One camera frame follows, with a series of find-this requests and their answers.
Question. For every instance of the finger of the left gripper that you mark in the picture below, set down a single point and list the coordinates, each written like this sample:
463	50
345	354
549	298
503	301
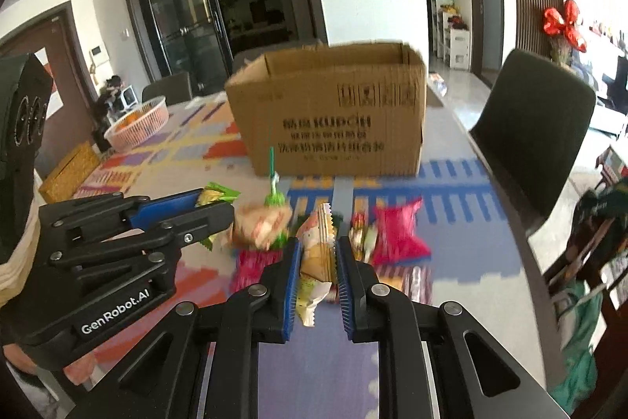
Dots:
144	212
193	226

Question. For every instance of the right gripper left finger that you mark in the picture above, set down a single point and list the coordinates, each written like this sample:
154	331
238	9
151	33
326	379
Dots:
262	313

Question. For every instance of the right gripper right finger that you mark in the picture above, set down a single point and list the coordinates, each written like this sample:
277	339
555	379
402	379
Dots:
375	312

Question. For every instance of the red magenta snack packet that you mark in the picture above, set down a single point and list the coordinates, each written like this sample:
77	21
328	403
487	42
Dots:
250	266

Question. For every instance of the green yellow snack packet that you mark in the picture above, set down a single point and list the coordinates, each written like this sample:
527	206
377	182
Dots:
212	193

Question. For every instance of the pink snack packet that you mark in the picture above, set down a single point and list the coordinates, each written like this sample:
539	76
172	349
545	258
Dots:
397	242

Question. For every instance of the small colourful snack packet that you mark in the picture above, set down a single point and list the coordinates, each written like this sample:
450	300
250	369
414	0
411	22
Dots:
363	237

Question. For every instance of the pink basket of oranges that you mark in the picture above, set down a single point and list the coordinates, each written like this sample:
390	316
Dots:
134	128

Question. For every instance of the beige snack packet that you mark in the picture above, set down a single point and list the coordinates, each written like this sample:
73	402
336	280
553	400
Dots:
261	227

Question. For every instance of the yellow woven tissue box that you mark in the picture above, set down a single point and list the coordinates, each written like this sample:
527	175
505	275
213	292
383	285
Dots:
66	178

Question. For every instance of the green stick lollipop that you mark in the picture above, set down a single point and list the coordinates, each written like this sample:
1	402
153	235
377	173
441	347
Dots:
275	198

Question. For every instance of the colourful patterned tablecloth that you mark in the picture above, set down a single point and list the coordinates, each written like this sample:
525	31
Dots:
169	373

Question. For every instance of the dark chair far left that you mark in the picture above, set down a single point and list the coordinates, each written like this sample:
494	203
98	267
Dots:
175	88

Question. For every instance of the brown cardboard box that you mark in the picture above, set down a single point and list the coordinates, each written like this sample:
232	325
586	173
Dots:
348	110

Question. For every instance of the dark chair right side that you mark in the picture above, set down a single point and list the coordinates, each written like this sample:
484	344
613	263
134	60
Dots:
530	132

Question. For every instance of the white storage shelf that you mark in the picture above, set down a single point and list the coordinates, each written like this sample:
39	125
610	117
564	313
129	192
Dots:
451	39

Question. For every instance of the red balloon decoration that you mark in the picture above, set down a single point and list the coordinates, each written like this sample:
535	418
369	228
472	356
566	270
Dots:
564	24

